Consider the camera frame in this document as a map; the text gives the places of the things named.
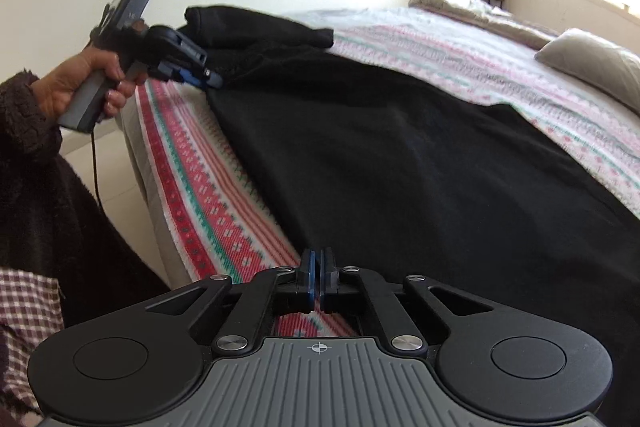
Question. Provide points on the black pants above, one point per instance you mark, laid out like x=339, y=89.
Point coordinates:
x=400, y=157

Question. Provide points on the beige duvet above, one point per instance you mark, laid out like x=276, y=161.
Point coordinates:
x=475, y=12

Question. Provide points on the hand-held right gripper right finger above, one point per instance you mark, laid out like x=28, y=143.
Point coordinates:
x=327, y=277

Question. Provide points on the person's left hand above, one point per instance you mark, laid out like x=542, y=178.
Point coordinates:
x=65, y=77

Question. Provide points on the bed with light sheet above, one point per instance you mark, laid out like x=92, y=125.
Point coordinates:
x=150, y=187

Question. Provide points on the black folded garment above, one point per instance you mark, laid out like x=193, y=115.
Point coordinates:
x=250, y=27

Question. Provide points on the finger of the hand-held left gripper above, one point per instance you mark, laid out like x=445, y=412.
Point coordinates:
x=185, y=77
x=197, y=57

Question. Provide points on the dark fuzzy coat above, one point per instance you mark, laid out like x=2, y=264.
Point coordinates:
x=60, y=227

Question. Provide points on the checked cloth garment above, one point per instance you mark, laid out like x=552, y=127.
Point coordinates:
x=25, y=337

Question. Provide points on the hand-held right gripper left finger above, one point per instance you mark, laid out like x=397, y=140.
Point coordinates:
x=311, y=277

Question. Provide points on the beige pillow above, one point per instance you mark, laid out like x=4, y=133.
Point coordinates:
x=590, y=62

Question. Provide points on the person's left forearm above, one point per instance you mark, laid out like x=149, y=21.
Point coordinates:
x=25, y=117

